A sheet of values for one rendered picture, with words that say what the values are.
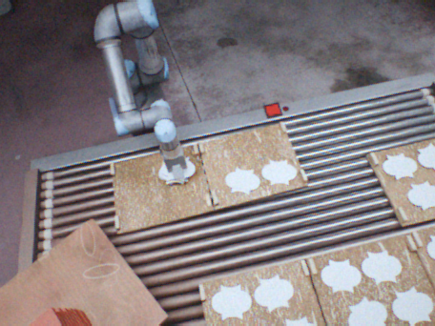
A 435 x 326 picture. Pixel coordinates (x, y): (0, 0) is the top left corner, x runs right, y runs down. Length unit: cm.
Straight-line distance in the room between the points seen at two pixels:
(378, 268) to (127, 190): 107
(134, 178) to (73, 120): 173
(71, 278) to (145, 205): 42
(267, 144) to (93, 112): 196
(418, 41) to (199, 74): 197
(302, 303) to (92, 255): 80
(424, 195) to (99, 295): 132
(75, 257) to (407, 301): 122
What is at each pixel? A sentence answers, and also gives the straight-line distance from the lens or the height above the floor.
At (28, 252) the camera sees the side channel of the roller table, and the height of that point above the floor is 95.
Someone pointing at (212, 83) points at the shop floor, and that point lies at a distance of 331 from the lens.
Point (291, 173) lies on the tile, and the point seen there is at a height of 94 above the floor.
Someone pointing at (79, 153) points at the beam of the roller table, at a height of 91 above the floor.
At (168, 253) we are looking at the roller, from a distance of 158.
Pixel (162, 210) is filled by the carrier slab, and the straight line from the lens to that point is 164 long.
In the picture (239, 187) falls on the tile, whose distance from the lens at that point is 163.
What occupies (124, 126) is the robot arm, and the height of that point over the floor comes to 127.
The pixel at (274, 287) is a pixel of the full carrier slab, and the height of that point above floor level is 95.
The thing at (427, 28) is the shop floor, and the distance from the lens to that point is 408.
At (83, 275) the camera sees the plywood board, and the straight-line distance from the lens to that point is 152.
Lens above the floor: 238
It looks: 57 degrees down
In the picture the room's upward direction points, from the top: 9 degrees counter-clockwise
